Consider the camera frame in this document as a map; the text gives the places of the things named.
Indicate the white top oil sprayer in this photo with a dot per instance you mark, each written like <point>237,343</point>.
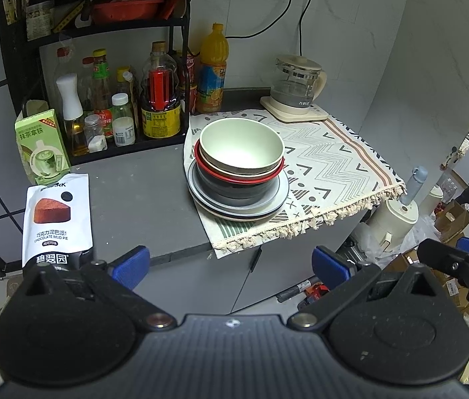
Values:
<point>70,95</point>

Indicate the white capped jar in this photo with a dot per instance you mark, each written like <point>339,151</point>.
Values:
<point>123,131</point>

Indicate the grey plate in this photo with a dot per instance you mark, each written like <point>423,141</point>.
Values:
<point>278,197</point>

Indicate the pale green bowl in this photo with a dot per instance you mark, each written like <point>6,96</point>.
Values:
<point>238,145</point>

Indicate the beige bowl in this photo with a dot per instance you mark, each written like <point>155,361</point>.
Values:
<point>213,169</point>

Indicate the beige kettle base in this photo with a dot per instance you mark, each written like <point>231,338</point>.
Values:
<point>284,113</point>

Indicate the cardboard box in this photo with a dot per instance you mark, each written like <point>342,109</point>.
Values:
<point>453,218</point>
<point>403,262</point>

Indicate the green drink carton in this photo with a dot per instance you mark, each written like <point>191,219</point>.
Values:
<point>43,149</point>

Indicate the green capped sauce bottle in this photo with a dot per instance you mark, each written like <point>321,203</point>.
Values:
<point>101,91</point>

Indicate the patterned fringed table cloth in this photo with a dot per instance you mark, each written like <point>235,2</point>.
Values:
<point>334,162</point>

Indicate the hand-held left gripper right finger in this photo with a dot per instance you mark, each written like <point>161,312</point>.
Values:
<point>330,266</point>

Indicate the red can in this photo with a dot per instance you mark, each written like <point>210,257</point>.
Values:
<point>188,97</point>

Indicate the orange juice bottle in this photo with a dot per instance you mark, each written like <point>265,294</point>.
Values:
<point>211,79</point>

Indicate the black metal kitchen rack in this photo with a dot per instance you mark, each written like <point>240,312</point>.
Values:
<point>10,50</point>

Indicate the red rimmed bowl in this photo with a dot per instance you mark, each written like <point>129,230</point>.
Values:
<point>238,180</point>

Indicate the small glass spice jar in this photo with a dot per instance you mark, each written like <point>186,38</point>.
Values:
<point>95,141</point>

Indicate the large cooking oil bottle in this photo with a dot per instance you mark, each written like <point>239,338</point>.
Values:
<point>159,120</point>

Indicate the yellow capped sauce bottle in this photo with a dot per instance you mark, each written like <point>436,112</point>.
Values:
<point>124,77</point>

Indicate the yellow ruler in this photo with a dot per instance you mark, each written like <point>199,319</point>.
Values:
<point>70,16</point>

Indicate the cream white humidifier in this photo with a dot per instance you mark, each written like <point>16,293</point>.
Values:
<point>396,220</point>

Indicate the pale blue bottle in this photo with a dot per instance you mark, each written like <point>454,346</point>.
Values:
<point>417,178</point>

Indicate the red plastic tray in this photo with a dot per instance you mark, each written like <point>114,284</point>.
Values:
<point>126,10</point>

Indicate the black bowl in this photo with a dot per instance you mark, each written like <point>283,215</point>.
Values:
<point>234,191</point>

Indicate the glass kettle with beige lid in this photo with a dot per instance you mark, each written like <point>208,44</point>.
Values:
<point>297,91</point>

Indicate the slim brown sauce bottle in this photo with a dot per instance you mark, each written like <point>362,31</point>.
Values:
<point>87,70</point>

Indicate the clear plastic bag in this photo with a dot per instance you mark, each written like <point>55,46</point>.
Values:
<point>423,235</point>

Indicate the seasoning packet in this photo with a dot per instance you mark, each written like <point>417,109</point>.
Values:
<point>38,20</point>

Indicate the white cake snack bag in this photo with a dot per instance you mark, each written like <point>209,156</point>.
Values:
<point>58,216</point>

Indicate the black marker pen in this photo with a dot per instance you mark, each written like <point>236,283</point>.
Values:
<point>295,290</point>

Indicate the small white appliance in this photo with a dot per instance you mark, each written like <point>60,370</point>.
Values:
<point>430,201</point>

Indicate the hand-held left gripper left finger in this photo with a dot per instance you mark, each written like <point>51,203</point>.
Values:
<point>132,264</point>

